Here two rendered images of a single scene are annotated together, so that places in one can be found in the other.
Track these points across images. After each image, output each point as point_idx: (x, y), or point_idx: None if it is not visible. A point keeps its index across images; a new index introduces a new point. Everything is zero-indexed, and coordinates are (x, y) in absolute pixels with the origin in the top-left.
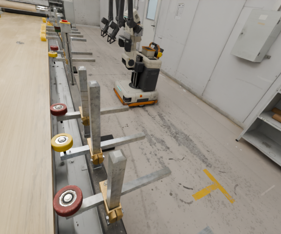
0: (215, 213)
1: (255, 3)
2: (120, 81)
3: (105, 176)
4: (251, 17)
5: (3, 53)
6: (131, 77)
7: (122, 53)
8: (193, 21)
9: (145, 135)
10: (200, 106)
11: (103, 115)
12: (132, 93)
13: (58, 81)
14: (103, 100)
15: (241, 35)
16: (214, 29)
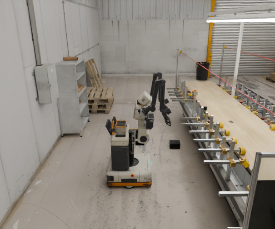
0: (137, 125)
1: (27, 63)
2: (144, 168)
3: (181, 101)
4: (48, 72)
5: (227, 113)
6: (133, 160)
7: (148, 133)
8: None
9: (145, 147)
10: (60, 159)
11: (171, 163)
12: (142, 153)
13: (202, 129)
14: (167, 179)
15: (50, 87)
16: (16, 99)
